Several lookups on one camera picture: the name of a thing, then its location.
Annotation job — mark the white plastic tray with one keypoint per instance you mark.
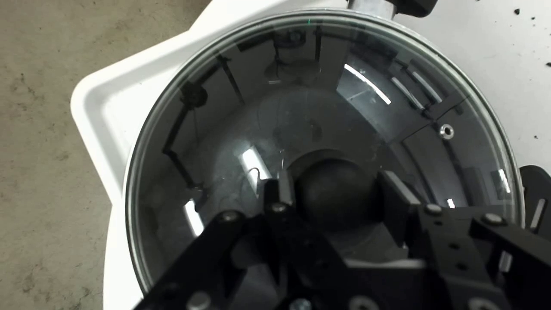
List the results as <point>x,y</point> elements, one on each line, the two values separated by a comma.
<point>103,109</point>

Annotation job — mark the black measuring cup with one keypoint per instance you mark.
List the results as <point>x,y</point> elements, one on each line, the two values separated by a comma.
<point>413,5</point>

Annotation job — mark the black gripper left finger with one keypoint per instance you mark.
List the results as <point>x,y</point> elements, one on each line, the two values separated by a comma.
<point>277,198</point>

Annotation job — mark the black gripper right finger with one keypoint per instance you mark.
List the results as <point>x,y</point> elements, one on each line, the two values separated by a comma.
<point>441,241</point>

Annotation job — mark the glass lid with black knob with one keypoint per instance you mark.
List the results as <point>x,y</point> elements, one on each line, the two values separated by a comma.
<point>229,114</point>

